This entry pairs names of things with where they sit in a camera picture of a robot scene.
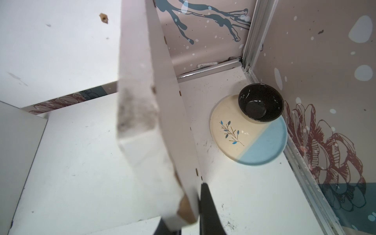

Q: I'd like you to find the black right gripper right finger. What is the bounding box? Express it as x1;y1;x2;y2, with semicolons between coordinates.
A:
199;183;227;235

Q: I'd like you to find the aluminium cage frame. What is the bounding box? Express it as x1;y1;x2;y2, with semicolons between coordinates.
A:
176;0;347;235

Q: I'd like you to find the black bowl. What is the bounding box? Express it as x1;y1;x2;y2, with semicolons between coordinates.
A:
238;83;284;122

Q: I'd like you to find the cream and blue plate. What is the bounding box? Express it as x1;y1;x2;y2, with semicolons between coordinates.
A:
210;95;287;165

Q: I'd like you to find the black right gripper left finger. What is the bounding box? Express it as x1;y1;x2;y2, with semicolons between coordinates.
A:
154;219;181;235

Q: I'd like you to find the white wooden bookshelf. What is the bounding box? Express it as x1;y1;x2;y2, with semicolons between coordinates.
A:
0;0;203;235

